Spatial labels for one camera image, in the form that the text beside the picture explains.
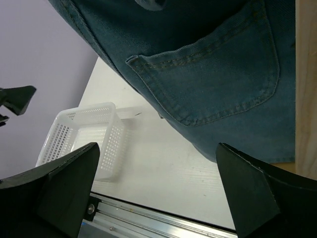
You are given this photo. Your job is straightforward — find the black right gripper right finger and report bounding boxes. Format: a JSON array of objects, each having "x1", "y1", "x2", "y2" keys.
[{"x1": 216, "y1": 143, "x2": 317, "y2": 238}]

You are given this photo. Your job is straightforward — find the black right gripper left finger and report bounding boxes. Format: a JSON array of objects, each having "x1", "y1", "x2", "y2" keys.
[{"x1": 0, "y1": 142, "x2": 100, "y2": 238}]

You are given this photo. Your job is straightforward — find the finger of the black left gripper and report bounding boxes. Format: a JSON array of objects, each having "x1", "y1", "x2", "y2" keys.
[{"x1": 0, "y1": 85, "x2": 37, "y2": 116}]

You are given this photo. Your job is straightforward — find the blue denim skirt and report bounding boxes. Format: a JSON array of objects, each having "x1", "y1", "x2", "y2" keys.
[{"x1": 51, "y1": 0, "x2": 295, "y2": 163}]

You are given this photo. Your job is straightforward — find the wooden clothes rack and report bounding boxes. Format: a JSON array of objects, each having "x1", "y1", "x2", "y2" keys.
[{"x1": 279, "y1": 0, "x2": 317, "y2": 179}]

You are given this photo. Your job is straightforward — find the white plastic basket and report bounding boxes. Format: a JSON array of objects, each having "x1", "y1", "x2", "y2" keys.
[{"x1": 36, "y1": 102, "x2": 126, "y2": 181}]

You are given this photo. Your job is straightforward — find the aluminium front rail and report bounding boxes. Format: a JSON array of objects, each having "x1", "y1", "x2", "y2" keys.
[{"x1": 82, "y1": 192, "x2": 237, "y2": 238}]

